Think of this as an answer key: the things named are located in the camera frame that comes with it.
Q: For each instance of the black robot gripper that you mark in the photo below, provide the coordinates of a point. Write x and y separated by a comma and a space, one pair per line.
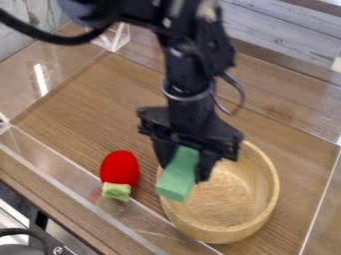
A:
188, 122

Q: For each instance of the green rectangular block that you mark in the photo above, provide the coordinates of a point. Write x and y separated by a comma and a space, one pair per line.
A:
178, 176

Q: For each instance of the brown wooden bowl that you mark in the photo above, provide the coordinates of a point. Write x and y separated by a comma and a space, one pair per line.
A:
229, 207

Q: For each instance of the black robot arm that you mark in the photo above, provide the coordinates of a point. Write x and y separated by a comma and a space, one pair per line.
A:
198, 56

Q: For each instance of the red plush radish toy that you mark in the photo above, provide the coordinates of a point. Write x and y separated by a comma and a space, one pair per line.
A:
119, 175

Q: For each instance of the clear acrylic corner bracket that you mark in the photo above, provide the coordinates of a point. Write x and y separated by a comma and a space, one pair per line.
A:
115, 38

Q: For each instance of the black stand with cable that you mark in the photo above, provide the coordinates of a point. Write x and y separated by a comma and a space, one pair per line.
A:
22, 239

